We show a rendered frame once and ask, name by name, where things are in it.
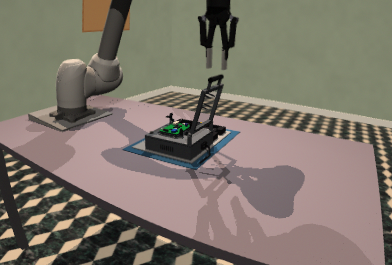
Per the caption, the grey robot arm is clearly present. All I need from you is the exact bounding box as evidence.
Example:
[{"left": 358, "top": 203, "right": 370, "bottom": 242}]
[{"left": 49, "top": 0, "right": 132, "bottom": 123}]

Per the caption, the green circuit board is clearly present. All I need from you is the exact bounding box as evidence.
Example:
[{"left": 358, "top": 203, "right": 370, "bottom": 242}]
[{"left": 159, "top": 121, "right": 190, "bottom": 135}]

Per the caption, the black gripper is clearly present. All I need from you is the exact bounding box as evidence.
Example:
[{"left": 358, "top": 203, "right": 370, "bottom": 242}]
[{"left": 198, "top": 0, "right": 239, "bottom": 70}]

